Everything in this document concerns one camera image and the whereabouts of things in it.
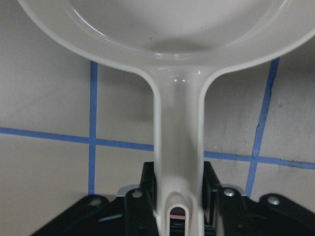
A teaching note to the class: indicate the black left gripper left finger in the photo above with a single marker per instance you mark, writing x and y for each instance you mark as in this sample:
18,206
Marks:
148,189

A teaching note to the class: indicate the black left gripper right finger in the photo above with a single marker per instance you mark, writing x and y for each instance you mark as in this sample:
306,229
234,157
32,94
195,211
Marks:
210,186

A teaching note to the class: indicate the beige plastic dustpan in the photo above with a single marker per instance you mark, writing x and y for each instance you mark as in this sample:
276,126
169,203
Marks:
179,47

